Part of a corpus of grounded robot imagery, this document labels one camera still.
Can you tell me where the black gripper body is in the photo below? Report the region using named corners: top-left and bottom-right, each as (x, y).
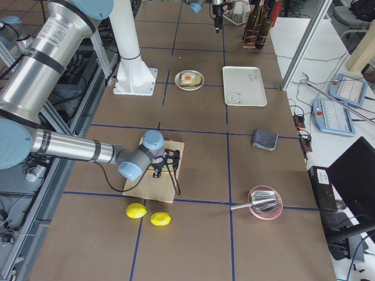
top-left (212, 0), bottom-right (223, 33)
top-left (151, 149), bottom-right (180, 178)

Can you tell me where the white bowl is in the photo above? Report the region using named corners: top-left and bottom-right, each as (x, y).
top-left (175, 70), bottom-right (205, 91)

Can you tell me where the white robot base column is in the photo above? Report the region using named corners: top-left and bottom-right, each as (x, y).
top-left (110, 1), bottom-right (158, 96)

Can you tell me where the white bear tray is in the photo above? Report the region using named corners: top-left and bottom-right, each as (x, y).
top-left (222, 66), bottom-right (267, 107)

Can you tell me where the wooden cutting board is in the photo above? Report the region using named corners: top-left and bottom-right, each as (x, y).
top-left (122, 140), bottom-right (185, 203)

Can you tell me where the dark wine bottle back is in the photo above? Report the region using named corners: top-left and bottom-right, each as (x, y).
top-left (243, 0), bottom-right (263, 44)

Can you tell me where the dark wine bottle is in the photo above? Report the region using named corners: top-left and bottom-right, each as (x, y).
top-left (243, 0), bottom-right (263, 44)
top-left (255, 0), bottom-right (275, 49)

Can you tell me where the dark wine bottle front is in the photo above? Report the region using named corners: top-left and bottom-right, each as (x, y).
top-left (255, 0), bottom-right (275, 49)

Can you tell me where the yellow lemon right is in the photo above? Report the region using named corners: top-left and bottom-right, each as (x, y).
top-left (150, 212), bottom-right (171, 226)

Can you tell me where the yellow lemon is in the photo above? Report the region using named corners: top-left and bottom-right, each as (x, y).
top-left (150, 212), bottom-right (171, 226)
top-left (125, 203), bottom-right (147, 219)

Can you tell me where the yellow lemon left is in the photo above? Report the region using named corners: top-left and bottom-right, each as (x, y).
top-left (125, 203), bottom-right (147, 219)

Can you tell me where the fried egg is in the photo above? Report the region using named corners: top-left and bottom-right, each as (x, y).
top-left (181, 73), bottom-right (196, 84)

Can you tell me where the bottom bread slice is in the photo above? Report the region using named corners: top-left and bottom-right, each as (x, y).
top-left (180, 72), bottom-right (202, 87)

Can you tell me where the grey folded cloth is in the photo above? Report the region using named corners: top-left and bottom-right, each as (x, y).
top-left (251, 128), bottom-right (278, 151)

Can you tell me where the metal scoop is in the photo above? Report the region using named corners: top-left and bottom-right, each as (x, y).
top-left (230, 190), bottom-right (280, 213)

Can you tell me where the pink bowl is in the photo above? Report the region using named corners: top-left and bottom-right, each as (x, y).
top-left (247, 185), bottom-right (284, 220)

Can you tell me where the black computer box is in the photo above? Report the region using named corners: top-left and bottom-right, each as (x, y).
top-left (308, 166), bottom-right (337, 212)

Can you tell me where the teach pendant far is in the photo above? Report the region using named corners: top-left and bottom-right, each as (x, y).
top-left (329, 73), bottom-right (368, 108)

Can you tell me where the teach pendant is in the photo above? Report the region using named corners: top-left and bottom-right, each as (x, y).
top-left (313, 98), bottom-right (356, 137)
top-left (329, 73), bottom-right (368, 108)

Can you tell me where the teach pendant near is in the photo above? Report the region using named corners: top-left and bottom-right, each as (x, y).
top-left (313, 98), bottom-right (356, 137)

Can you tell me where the black monitor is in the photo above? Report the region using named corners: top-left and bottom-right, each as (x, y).
top-left (328, 136), bottom-right (375, 218)

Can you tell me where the white wire rack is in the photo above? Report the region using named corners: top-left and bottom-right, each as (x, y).
top-left (224, 0), bottom-right (251, 26)

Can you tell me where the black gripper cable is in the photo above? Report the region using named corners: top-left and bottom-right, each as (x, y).
top-left (96, 148), bottom-right (182, 196)

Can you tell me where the copper wire bottle rack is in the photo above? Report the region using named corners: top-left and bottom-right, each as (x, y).
top-left (241, 19), bottom-right (263, 49)

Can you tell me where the aluminium frame post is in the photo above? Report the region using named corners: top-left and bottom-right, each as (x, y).
top-left (281, 0), bottom-right (333, 91)

